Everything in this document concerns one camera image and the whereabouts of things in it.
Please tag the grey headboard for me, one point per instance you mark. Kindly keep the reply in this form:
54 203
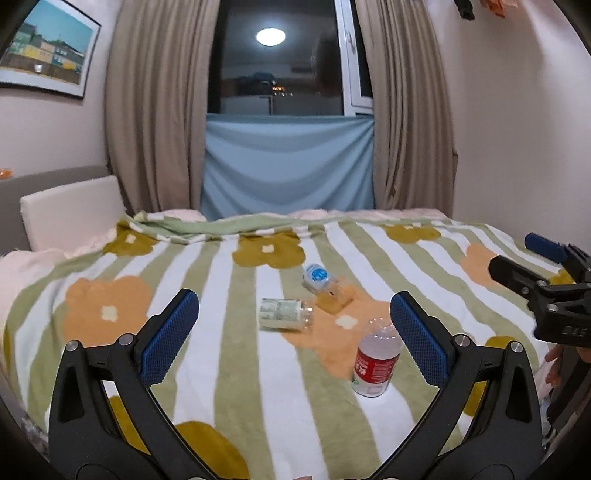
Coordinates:
13 235

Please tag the blue window cloth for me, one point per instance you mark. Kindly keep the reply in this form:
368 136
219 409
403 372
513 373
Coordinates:
284 164

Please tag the person's hand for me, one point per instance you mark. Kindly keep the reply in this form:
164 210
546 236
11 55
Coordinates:
555 358

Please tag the white pillow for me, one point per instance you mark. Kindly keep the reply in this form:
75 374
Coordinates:
69 216

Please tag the right beige curtain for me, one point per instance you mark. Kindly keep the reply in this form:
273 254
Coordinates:
415 160

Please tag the window with white frame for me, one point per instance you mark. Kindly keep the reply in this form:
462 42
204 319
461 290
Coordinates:
289 58

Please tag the green striped floral blanket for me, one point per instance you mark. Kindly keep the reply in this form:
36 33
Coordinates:
262 387

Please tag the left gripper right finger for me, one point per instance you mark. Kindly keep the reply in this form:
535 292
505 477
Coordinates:
484 422

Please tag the beige curtain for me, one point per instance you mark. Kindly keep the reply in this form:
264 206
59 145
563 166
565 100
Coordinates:
156 101
415 160

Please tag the red label plastic bottle cup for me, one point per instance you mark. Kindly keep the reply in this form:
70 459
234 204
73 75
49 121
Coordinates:
377 354

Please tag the framed city painting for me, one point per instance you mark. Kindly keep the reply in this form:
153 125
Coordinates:
51 50

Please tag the left beige curtain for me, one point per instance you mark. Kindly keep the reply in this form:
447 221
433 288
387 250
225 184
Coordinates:
156 101

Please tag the blue white label bottle cup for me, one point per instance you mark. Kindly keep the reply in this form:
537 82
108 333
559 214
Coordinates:
317 279

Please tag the green label clear bottle cup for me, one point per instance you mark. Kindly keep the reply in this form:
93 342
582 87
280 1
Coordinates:
285 314

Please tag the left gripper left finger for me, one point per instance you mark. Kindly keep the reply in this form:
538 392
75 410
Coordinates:
105 422

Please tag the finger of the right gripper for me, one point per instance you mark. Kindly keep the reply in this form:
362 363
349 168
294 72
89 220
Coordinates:
573 259

